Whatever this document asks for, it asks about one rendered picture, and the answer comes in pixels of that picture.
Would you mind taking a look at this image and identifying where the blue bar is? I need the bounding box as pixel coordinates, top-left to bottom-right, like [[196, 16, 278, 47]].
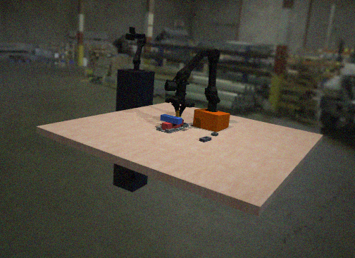
[[160, 114, 182, 125]]

